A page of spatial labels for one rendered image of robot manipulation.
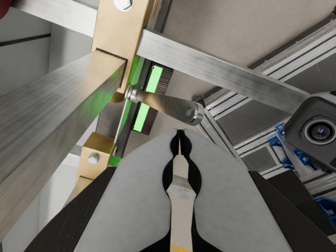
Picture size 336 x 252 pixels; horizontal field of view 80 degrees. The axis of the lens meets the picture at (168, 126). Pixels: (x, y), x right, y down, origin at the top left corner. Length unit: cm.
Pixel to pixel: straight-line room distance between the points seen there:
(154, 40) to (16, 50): 30
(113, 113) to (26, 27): 23
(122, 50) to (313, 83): 98
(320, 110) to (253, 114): 88
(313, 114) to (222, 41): 97
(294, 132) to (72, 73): 19
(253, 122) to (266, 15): 51
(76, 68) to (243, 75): 19
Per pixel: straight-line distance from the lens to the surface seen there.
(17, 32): 48
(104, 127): 51
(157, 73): 43
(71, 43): 55
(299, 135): 21
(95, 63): 21
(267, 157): 125
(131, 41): 25
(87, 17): 27
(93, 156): 37
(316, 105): 20
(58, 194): 86
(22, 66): 51
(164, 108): 16
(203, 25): 112
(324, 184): 66
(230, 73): 27
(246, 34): 117
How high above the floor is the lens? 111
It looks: 60 degrees down
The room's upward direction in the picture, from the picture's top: 175 degrees counter-clockwise
